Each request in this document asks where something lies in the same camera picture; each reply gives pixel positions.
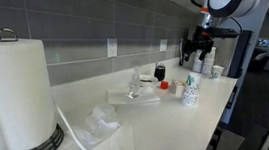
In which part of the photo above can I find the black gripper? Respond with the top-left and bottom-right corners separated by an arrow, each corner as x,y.
179,35 -> 216,65

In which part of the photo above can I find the white paper cup stack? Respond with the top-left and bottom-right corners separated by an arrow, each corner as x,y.
201,45 -> 218,77
191,49 -> 206,74

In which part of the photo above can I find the single paper cup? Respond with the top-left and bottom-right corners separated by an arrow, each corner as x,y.
210,64 -> 226,81

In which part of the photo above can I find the small packet box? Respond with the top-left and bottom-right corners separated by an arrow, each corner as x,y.
168,77 -> 187,97

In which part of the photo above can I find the patterned paper cup stack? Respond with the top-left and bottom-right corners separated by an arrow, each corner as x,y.
180,71 -> 204,109

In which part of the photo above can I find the dark drinking glass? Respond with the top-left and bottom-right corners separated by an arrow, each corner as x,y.
153,62 -> 168,83

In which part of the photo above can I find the red bottle cap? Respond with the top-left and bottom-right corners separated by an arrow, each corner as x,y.
159,80 -> 170,91

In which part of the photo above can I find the white bowl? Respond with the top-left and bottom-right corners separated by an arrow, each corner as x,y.
137,73 -> 159,88

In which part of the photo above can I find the black office chair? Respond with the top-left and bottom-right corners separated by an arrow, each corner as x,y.
246,46 -> 269,75

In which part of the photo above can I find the white tray mat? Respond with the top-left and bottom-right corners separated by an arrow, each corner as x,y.
105,80 -> 163,110

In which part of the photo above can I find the black paper towel holder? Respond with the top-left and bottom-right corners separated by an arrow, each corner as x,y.
0,27 -> 75,150

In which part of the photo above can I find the white paper towel roll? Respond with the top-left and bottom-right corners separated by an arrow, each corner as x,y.
0,35 -> 67,150

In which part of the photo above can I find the black wall-hung cable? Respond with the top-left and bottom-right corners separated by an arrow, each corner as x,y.
177,38 -> 188,67

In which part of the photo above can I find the white wall outlet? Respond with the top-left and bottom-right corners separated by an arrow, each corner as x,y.
104,37 -> 120,59
158,37 -> 169,53

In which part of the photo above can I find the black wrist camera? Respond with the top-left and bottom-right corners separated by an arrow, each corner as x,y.
193,24 -> 241,44

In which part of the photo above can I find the white power cable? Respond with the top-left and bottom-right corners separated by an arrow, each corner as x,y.
47,101 -> 106,150

